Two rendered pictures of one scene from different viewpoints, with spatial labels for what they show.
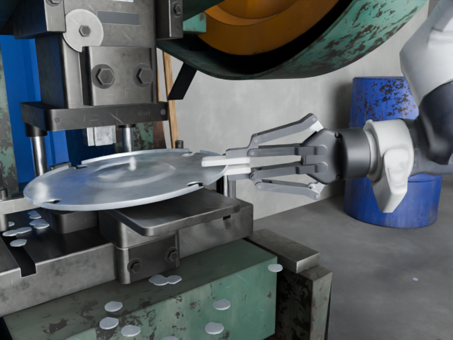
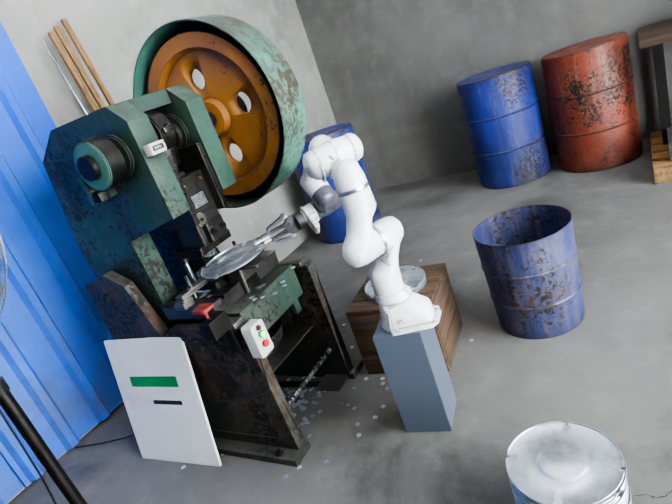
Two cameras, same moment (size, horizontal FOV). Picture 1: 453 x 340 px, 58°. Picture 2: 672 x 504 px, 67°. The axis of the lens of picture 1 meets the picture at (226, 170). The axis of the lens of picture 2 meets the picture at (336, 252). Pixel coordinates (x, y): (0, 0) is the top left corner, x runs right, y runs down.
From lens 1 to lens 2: 155 cm
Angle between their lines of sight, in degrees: 17
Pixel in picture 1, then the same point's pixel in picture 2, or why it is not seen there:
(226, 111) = not seen: hidden behind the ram
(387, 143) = (308, 213)
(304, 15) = (261, 175)
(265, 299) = (294, 281)
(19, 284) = (222, 302)
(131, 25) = (210, 209)
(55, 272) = (229, 296)
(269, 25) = (248, 181)
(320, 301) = (312, 272)
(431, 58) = (308, 185)
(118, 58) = (214, 223)
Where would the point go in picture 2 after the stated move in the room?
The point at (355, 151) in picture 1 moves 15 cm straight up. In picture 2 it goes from (300, 219) to (287, 186)
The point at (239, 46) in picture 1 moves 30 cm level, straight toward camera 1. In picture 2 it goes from (236, 191) to (249, 199)
